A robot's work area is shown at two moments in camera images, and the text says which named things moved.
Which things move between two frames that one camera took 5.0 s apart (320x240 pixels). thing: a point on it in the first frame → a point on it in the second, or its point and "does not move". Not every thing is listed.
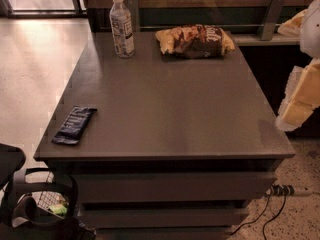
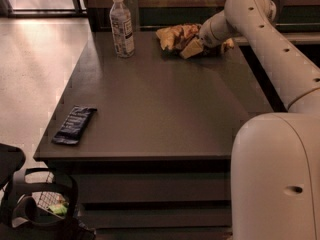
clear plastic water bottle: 120,17 does not move
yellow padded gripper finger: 302,96 → 193,48
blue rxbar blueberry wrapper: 71,129 does not move
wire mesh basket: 52,201 does not move
